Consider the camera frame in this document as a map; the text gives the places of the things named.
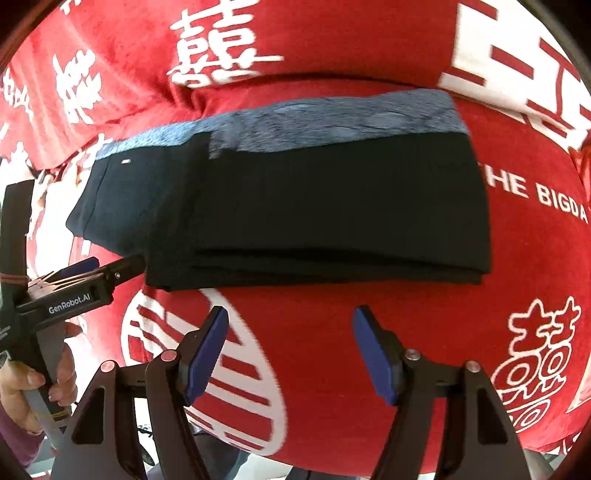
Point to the black pants grey waistband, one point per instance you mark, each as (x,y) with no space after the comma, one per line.
(320,190)

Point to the person's legs in jeans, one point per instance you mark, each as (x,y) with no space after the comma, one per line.
(223,461)

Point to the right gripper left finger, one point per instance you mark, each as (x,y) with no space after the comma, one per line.
(101,442)

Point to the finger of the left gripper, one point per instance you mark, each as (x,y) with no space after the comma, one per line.
(107,277)
(82,267)

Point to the person's left hand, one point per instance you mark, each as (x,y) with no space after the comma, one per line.
(16,378)

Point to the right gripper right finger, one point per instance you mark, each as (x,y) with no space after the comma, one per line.
(456,405)

